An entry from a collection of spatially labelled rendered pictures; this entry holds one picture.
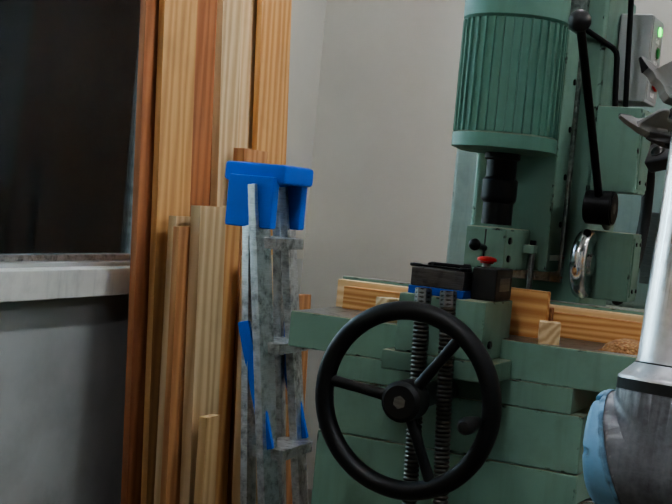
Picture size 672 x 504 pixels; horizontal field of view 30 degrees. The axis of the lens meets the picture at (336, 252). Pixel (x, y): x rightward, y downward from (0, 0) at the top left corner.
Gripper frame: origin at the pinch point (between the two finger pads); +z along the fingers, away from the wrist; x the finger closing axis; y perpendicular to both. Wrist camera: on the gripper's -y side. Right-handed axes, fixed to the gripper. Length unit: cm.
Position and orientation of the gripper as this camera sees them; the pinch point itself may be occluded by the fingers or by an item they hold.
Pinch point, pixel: (625, 87)
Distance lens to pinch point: 199.8
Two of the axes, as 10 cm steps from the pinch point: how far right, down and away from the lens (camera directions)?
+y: 4.2, -4.9, -7.6
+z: -8.3, -5.5, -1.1
